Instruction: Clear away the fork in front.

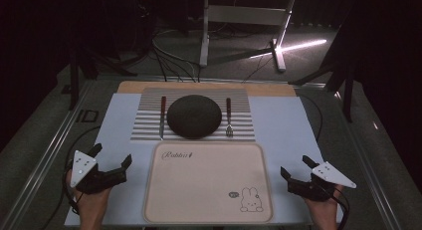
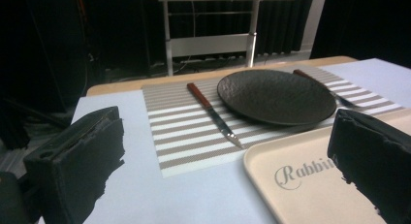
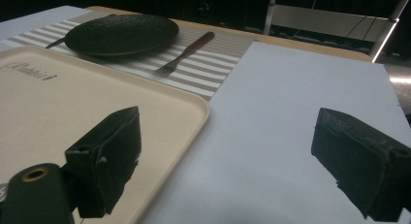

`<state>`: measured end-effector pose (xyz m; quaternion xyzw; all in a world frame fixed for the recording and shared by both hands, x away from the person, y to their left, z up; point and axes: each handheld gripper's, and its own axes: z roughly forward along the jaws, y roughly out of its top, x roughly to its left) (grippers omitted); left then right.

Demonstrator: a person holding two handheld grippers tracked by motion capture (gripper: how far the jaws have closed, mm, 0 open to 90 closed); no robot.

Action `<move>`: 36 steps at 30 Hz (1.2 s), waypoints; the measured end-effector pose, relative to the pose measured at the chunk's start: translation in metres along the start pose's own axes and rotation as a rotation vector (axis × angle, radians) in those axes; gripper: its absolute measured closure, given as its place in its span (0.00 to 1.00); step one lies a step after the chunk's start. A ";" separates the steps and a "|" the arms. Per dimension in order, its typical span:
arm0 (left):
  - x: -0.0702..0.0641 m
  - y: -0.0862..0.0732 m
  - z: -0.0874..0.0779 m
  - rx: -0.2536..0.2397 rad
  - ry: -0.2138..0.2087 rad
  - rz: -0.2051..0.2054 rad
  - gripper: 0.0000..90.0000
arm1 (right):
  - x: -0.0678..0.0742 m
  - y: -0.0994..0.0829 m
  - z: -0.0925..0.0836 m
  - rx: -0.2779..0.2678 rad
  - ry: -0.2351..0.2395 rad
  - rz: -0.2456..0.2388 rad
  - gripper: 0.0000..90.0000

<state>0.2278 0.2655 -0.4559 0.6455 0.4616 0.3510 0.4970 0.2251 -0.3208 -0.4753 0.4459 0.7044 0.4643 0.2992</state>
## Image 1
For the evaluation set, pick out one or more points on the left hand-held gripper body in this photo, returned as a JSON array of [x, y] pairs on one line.
[[83, 167]]

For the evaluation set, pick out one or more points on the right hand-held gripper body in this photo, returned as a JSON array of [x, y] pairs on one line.
[[328, 173]]

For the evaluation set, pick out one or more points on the pale blue table sheet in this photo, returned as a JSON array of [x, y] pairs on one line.
[[282, 123]]

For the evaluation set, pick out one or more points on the metal floor rail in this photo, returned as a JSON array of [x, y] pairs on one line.
[[49, 150], [368, 163]]

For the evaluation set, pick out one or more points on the person's left hand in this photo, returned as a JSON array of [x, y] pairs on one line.
[[91, 205]]

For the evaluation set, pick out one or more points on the black stand legs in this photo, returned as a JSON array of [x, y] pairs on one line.
[[347, 97], [73, 80]]

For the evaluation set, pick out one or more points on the person's right hand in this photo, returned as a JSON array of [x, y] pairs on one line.
[[325, 210]]

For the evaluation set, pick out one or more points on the beige rabbit print mat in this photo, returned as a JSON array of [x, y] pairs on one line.
[[205, 183]]

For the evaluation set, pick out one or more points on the grey striped placemat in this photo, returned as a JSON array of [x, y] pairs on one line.
[[146, 123]]

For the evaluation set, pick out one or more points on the white metal stand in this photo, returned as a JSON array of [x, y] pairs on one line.
[[244, 15]]

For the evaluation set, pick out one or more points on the black round plate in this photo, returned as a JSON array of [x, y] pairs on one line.
[[194, 116]]

